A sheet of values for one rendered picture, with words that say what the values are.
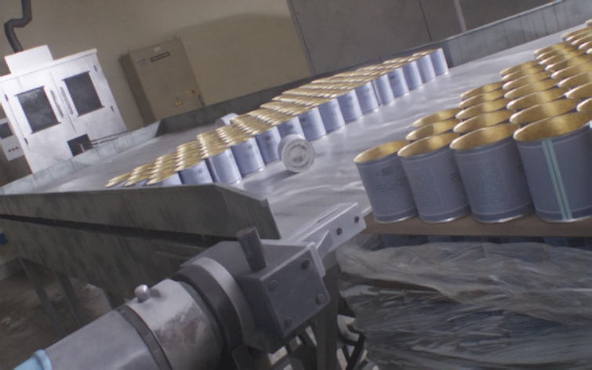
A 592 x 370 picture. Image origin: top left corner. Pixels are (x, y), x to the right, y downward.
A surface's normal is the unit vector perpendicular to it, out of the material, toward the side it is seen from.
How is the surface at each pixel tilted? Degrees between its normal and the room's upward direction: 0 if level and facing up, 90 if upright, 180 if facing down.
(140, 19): 90
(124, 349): 53
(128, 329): 38
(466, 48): 90
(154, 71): 90
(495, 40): 90
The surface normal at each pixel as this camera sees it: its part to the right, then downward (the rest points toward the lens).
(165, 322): 0.23, -0.61
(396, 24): -0.73, 0.40
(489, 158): -0.28, 0.29
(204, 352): 0.65, 0.14
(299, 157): 0.11, 0.18
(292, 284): 0.58, -0.06
